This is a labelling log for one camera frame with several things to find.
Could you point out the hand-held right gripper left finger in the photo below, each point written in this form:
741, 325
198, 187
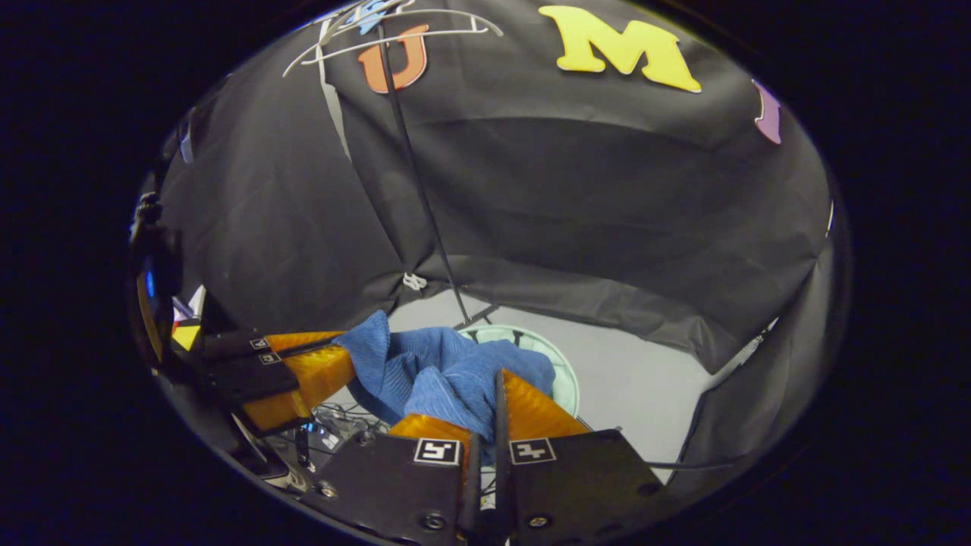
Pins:
387, 478

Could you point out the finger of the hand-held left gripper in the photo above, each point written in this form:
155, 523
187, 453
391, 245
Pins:
318, 375
303, 340

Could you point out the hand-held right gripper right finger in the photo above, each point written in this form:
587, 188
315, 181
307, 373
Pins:
576, 478

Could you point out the green laundry hamper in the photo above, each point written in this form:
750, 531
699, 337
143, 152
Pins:
565, 379

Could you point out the black clothes rack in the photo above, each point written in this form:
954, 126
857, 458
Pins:
417, 182

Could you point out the white clothes hanger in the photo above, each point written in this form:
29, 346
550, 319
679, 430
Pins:
425, 36
318, 49

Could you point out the black backdrop cloth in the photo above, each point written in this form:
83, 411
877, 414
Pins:
607, 212

